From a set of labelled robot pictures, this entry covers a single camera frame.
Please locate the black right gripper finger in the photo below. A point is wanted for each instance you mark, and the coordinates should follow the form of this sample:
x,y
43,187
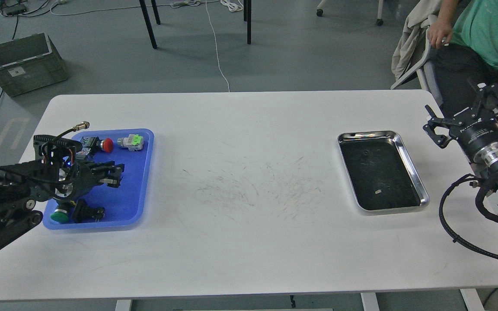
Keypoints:
x,y
486,101
433,122

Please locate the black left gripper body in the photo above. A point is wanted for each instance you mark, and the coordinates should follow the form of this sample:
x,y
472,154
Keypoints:
x,y
87,178

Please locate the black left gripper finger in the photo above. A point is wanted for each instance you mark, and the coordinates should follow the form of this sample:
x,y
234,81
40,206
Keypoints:
x,y
109,180
105,168

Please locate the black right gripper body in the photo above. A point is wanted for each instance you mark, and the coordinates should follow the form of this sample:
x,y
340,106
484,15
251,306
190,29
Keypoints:
x,y
479,141

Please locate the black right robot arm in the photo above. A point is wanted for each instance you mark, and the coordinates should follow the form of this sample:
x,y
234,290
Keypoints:
x,y
490,179

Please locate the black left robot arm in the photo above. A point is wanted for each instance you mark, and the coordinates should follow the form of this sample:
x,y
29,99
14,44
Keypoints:
x,y
59,171

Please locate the blue plastic tray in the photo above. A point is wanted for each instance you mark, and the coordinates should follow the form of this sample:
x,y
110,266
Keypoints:
x,y
123,205

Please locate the silver metal tray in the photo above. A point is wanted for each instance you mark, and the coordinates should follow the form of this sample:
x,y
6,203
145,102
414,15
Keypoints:
x,y
382,174

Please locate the person's hand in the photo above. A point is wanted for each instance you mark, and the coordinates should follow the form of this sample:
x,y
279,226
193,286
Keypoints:
x,y
440,33

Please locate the white office chair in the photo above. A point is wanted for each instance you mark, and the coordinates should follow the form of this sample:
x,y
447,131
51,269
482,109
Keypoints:
x,y
421,67

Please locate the person in green shirt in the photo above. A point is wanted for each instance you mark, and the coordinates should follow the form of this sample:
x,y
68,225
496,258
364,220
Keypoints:
x,y
471,53

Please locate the beige jacket on chair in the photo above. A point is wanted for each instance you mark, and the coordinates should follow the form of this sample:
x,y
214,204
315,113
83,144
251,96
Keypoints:
x,y
423,15

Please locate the grey plastic crate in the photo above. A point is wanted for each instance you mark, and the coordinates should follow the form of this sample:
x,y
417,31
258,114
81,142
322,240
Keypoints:
x,y
30,63

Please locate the black table leg left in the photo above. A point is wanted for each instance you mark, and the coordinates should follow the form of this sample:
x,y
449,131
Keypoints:
x,y
147,20

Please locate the black table leg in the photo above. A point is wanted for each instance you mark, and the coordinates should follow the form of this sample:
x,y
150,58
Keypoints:
x,y
247,18
147,20

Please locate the black table leg right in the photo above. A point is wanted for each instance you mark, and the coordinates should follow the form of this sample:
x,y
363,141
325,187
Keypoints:
x,y
247,18

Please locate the red push button switch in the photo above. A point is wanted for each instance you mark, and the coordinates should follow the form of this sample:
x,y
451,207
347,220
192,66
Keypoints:
x,y
93,144

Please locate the grey green connector switch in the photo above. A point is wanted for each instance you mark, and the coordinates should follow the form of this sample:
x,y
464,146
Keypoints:
x,y
132,142

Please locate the green push button switch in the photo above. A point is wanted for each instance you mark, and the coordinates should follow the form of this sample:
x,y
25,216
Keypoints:
x,y
61,213

